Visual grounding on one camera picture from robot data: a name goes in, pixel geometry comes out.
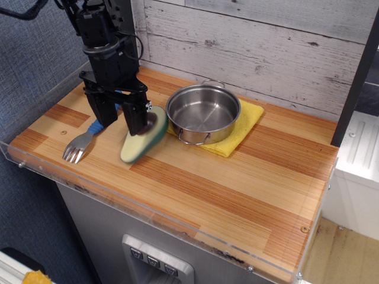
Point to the yellow object at corner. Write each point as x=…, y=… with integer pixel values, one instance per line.
x=36, y=277

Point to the black left vertical post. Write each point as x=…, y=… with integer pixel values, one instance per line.
x=127, y=26

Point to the yellow folded cloth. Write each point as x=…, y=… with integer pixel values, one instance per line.
x=249, y=116

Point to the black right vertical post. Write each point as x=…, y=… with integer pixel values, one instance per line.
x=357, y=84

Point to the white ridged side counter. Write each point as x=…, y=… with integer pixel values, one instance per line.
x=352, y=197

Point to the blue handled metal fork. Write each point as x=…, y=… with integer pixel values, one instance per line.
x=76, y=148

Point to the toy avocado half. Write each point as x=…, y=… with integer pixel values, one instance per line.
x=135, y=146

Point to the black vertical post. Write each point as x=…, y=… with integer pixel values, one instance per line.
x=127, y=26
x=357, y=84

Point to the clear acrylic table guard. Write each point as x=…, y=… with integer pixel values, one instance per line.
x=246, y=218

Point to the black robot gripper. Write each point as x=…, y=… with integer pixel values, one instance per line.
x=113, y=80

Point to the grey toy fridge cabinet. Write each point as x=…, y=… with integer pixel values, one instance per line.
x=183, y=241

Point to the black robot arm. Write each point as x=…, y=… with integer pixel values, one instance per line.
x=107, y=32

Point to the silver metal pan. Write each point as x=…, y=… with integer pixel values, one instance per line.
x=204, y=113

